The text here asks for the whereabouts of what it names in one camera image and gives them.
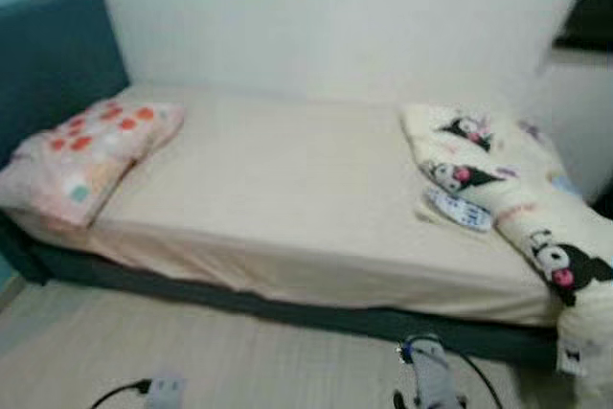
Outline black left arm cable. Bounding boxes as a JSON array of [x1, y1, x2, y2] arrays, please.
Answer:
[[90, 379, 155, 409]]

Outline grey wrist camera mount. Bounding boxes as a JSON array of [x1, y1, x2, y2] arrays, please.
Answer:
[[399, 333, 463, 409], [143, 375, 186, 409]]

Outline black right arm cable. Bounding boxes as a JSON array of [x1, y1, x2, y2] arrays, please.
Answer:
[[448, 345, 506, 409]]

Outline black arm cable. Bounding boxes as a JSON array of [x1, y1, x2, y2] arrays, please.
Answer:
[[90, 379, 155, 409], [448, 345, 506, 409]]

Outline pink pillow with orange patches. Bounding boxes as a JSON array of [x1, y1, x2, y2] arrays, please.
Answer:
[[0, 97, 187, 231]]

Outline white bag with blue letters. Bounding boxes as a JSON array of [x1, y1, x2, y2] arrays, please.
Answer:
[[420, 185, 495, 234]]

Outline cream sheeted mattress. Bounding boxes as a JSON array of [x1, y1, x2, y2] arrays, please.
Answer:
[[10, 82, 578, 329]]

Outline dark window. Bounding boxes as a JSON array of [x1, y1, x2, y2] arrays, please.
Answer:
[[553, 0, 613, 55]]

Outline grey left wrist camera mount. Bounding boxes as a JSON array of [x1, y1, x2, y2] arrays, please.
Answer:
[[143, 375, 186, 409]]

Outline teal upholstered bed frame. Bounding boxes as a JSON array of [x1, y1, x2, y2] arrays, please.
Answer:
[[0, 0, 578, 369]]

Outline cream cartoon print blanket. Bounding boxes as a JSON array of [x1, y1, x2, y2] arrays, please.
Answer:
[[399, 102, 613, 398]]

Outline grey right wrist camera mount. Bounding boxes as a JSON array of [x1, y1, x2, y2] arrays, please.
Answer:
[[399, 333, 463, 409]]

